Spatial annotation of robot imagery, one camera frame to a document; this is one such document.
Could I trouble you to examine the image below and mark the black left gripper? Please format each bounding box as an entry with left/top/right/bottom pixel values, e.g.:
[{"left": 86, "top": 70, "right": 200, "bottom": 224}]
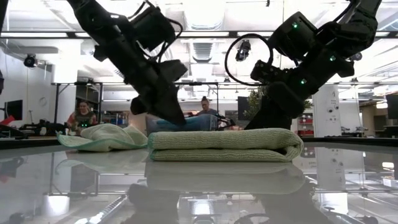
[{"left": 93, "top": 37, "right": 187, "bottom": 126}]

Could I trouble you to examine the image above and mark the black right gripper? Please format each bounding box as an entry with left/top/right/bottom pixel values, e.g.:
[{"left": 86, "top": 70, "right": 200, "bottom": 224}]
[{"left": 245, "top": 49, "right": 355, "bottom": 130}]

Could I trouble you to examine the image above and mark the green microfiber towel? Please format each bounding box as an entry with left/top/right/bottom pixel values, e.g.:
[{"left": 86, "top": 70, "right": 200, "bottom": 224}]
[
  {"left": 147, "top": 127, "right": 305, "bottom": 163},
  {"left": 57, "top": 123, "right": 149, "bottom": 152}
]

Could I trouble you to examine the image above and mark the small green potted plant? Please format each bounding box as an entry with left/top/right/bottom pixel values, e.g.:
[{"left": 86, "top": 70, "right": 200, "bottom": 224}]
[{"left": 244, "top": 85, "right": 313, "bottom": 121}]

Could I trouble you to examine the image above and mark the dark grey plastic bin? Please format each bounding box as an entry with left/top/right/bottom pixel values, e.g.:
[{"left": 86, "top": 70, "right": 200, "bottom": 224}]
[{"left": 145, "top": 113, "right": 220, "bottom": 134}]

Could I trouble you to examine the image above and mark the small dark background screen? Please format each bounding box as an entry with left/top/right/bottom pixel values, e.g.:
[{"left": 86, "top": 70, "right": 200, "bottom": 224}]
[{"left": 238, "top": 95, "right": 249, "bottom": 112}]

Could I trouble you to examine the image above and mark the person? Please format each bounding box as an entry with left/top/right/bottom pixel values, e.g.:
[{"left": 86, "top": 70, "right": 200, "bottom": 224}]
[
  {"left": 67, "top": 99, "right": 100, "bottom": 132},
  {"left": 197, "top": 95, "right": 218, "bottom": 116}
]

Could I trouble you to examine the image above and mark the red storage rack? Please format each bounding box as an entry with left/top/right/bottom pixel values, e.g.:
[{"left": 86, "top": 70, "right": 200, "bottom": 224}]
[{"left": 297, "top": 113, "right": 315, "bottom": 137}]

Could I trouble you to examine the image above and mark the white column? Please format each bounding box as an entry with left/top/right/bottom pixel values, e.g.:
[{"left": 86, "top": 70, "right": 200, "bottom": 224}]
[{"left": 312, "top": 83, "right": 340, "bottom": 138}]

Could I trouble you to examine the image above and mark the ceiling air vent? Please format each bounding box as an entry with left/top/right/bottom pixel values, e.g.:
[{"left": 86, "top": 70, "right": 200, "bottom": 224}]
[{"left": 192, "top": 42, "right": 215, "bottom": 63}]

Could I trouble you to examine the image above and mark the black hanging spotlight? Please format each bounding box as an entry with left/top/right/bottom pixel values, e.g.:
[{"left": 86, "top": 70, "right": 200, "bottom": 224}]
[{"left": 234, "top": 39, "right": 252, "bottom": 62}]

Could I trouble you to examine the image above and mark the white translucent table mat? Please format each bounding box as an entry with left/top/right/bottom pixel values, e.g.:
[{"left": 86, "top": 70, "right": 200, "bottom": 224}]
[{"left": 0, "top": 144, "right": 398, "bottom": 224}]

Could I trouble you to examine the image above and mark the black background monitor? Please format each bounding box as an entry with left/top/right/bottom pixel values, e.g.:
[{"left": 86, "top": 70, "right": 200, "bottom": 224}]
[
  {"left": 4, "top": 99, "right": 24, "bottom": 121},
  {"left": 385, "top": 93, "right": 398, "bottom": 121}
]

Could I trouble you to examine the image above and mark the dark background robot equipment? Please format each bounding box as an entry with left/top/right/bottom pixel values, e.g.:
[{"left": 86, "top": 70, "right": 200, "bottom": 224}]
[{"left": 18, "top": 119, "right": 75, "bottom": 138}]

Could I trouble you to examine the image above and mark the black background gantry frame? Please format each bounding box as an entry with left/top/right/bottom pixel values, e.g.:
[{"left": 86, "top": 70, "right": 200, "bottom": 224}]
[{"left": 175, "top": 81, "right": 220, "bottom": 114}]

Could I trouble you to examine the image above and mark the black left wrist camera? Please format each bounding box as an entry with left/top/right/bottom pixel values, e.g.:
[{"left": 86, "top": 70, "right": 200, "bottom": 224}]
[{"left": 160, "top": 58, "right": 189, "bottom": 82}]

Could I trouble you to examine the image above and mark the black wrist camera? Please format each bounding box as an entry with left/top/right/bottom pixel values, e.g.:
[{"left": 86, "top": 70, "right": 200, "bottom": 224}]
[
  {"left": 250, "top": 59, "right": 292, "bottom": 84},
  {"left": 160, "top": 58, "right": 189, "bottom": 82}
]

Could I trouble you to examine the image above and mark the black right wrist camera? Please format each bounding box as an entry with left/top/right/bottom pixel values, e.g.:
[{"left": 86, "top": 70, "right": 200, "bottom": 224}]
[{"left": 250, "top": 59, "right": 292, "bottom": 84}]

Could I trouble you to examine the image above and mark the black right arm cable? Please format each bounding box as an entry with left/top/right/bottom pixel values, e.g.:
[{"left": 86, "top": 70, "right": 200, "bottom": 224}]
[{"left": 224, "top": 33, "right": 274, "bottom": 87}]

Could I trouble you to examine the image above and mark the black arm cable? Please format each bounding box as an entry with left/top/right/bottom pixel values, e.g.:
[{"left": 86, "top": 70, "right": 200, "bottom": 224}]
[
  {"left": 129, "top": 0, "right": 184, "bottom": 62},
  {"left": 224, "top": 33, "right": 274, "bottom": 87}
]

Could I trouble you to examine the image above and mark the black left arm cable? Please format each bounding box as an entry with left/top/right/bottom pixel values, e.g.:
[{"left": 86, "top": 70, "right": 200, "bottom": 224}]
[{"left": 129, "top": 0, "right": 184, "bottom": 62}]

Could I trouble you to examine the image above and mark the black wall-mounted camera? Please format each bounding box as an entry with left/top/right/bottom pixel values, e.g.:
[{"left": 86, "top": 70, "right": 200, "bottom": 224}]
[{"left": 23, "top": 53, "right": 39, "bottom": 68}]

